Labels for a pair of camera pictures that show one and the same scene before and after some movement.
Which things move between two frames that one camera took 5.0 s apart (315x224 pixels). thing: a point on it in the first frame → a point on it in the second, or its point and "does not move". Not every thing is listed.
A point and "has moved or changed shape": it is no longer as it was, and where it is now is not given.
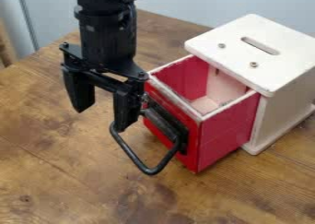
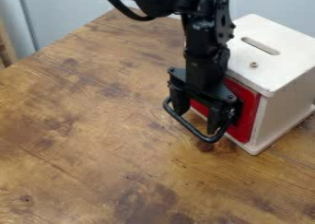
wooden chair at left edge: (8, 50) does not move
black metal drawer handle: (132, 152) → (192, 126)
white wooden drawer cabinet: (268, 57) does not move
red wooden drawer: (213, 107) has moved or changed shape
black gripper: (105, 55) → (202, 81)
